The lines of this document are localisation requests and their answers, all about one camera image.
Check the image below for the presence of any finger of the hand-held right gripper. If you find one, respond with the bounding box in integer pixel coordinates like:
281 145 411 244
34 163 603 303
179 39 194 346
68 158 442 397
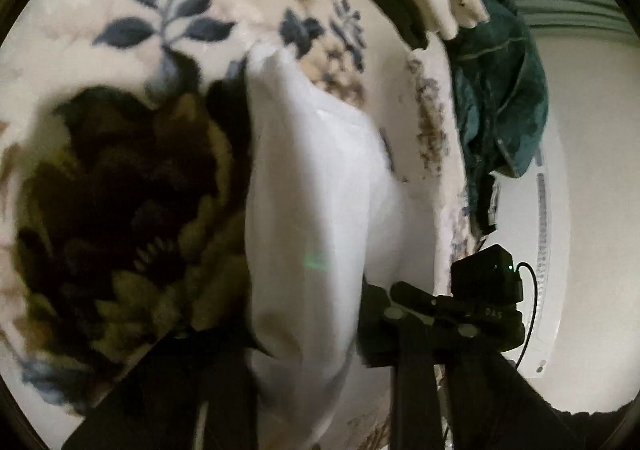
357 280 401 368
390 281 481 336

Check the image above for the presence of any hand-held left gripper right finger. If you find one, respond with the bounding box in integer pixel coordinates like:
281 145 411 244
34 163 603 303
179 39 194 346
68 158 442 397
390 315 588 450

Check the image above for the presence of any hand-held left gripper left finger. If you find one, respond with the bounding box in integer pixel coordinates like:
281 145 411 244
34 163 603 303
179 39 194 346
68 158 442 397
62 325 258 450

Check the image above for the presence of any white t-shirt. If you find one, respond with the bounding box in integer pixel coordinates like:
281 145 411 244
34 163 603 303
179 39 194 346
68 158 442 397
245 42 446 450

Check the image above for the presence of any black striped garment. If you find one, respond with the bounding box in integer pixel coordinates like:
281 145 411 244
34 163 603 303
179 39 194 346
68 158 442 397
480 170 501 236

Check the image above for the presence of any white headboard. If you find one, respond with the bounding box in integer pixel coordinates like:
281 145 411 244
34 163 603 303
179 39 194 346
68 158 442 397
435 30 640 416

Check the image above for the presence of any dark green plush blanket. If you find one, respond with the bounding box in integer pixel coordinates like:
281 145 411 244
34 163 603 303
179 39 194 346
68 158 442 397
445 0 548 236

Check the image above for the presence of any floral bed blanket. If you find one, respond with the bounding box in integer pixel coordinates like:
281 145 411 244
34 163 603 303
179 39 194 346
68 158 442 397
0 0 476 450

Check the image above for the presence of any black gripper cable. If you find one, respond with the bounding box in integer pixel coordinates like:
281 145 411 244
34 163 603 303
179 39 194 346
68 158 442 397
510 262 538 371

